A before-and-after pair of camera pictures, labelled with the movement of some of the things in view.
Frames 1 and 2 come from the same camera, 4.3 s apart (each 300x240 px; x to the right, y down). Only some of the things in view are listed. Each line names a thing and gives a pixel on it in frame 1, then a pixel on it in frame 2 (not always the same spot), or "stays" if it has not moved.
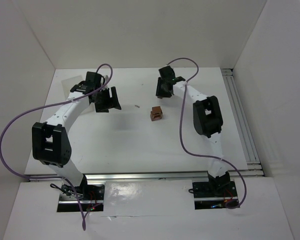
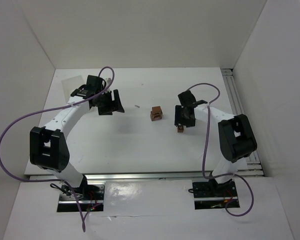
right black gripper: [162, 88] → [184, 115]
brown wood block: [156, 109] stays
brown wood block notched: [154, 117] stays
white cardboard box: [68, 84] stays
